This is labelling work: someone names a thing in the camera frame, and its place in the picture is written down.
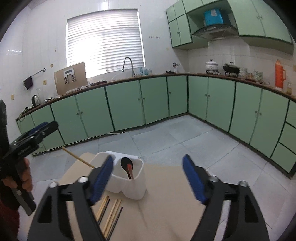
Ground bamboo chopstick orange end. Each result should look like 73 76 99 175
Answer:
62 146 95 169

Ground bamboo chopstick red floral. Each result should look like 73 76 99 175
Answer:
102 199 118 238

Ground bamboo chopstick red tip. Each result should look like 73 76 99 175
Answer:
107 199 121 236

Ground black plastic spoon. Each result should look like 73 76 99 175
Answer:
120 157 133 175

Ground bamboo chopstick red end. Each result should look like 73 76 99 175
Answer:
95 195 109 221

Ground black chopstick silver band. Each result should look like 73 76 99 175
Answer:
106 206 123 241

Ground bamboo chopstick red orange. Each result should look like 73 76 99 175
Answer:
127 163 133 179

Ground kitchen faucet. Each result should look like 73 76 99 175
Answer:
121 56 136 78

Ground person left hand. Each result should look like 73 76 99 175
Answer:
2 158 33 192

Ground electric kettle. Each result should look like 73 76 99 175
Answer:
31 94 41 107

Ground dark towel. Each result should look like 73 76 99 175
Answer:
23 76 34 90

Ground cardboard box with scale picture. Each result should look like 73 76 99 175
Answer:
54 62 88 95

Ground white two-compartment utensil holder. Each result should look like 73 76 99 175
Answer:
90 151 147 200

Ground window blinds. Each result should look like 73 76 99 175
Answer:
66 9 145 78

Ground green lower cabinets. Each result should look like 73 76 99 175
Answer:
16 74 295 177

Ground green cabinets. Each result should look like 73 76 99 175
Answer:
16 74 295 177
166 1 295 55

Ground glass jar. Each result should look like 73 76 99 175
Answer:
286 82 292 95

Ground patterned mug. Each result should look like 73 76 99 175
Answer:
253 71 263 83

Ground orange thermos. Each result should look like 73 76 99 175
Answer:
275 59 286 90

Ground black wok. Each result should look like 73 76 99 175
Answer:
223 62 240 77

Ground white cooking pot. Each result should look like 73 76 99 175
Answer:
205 59 219 75

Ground range hood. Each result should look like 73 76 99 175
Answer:
192 24 239 41

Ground blue box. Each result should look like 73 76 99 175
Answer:
204 8 224 26

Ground green upper cabinets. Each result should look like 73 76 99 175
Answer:
166 1 295 55

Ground towel rail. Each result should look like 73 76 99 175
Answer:
28 68 46 78

